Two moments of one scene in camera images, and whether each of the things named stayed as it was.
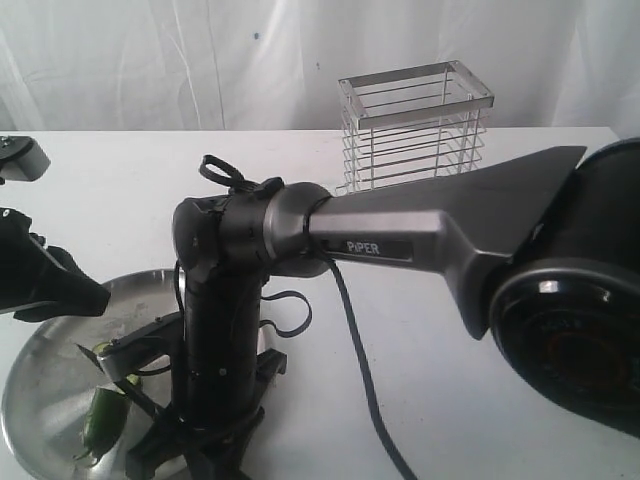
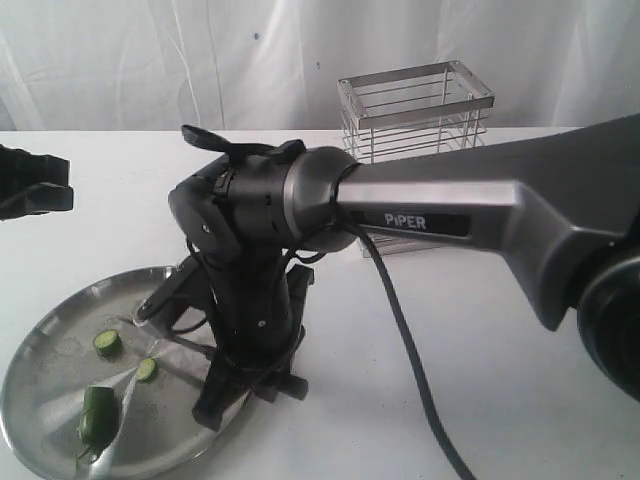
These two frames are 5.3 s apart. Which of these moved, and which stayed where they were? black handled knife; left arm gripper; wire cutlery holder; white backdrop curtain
Moved: left arm gripper; black handled knife
Stayed: wire cutlery holder; white backdrop curtain
